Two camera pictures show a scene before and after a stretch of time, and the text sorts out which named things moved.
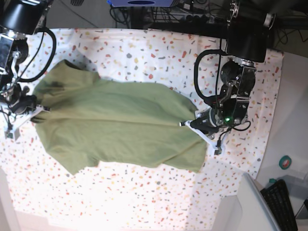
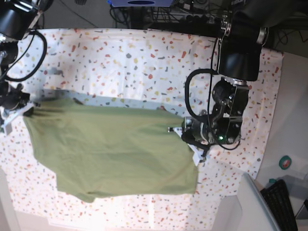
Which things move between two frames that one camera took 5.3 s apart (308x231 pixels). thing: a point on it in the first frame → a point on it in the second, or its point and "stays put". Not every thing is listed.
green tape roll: (285, 162) stays put
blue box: (142, 3) stays put
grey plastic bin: (257, 213) stays put
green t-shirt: (85, 121) → (94, 151)
